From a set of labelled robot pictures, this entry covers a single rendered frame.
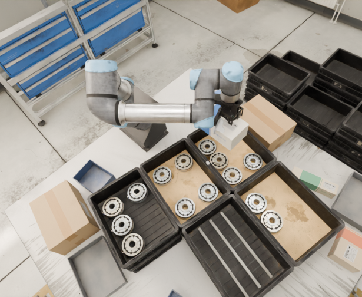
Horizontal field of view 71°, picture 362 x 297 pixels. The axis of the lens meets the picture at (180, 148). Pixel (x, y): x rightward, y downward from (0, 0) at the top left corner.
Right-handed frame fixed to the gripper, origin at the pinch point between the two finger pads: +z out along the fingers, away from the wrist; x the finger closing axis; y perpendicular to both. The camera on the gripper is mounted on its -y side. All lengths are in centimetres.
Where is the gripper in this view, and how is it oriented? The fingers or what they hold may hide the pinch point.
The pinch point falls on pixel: (222, 123)
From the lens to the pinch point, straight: 122.6
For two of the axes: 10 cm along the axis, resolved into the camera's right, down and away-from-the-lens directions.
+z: 0.8, 5.1, 8.6
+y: 7.0, 5.8, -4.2
